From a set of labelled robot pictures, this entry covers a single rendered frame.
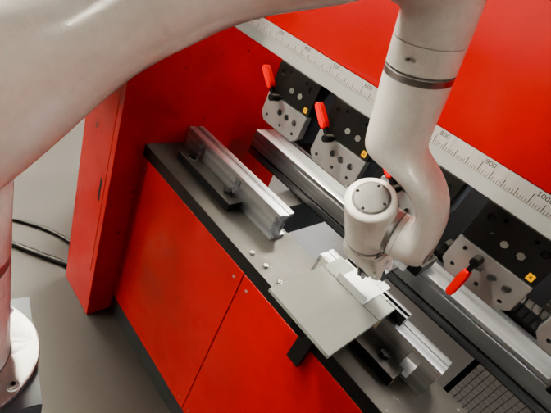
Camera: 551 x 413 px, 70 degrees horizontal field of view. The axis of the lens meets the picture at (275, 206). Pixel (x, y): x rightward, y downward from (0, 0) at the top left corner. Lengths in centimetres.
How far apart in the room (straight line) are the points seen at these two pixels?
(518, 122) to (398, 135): 30
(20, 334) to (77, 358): 118
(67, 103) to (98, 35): 6
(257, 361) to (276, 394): 10
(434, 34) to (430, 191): 21
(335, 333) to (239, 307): 40
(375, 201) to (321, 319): 31
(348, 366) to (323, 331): 18
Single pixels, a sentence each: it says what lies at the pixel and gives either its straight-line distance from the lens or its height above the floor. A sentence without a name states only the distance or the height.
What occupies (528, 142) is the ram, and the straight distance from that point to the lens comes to 80.
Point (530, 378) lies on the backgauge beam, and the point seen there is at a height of 96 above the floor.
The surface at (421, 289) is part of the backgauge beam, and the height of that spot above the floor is 94.
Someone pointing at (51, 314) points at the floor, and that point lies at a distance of 197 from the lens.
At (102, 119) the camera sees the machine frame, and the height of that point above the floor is 90.
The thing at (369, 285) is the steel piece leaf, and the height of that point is 100.
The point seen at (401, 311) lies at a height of 100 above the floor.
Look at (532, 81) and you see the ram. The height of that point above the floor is 154.
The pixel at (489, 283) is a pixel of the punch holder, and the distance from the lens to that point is 86.
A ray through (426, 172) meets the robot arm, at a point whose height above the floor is 139.
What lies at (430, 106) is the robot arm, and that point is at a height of 147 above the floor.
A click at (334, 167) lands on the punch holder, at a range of 96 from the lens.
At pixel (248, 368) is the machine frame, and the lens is 122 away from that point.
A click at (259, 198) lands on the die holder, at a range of 116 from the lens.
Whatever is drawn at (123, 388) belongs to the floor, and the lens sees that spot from 179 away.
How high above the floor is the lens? 156
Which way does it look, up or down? 31 degrees down
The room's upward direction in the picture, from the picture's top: 25 degrees clockwise
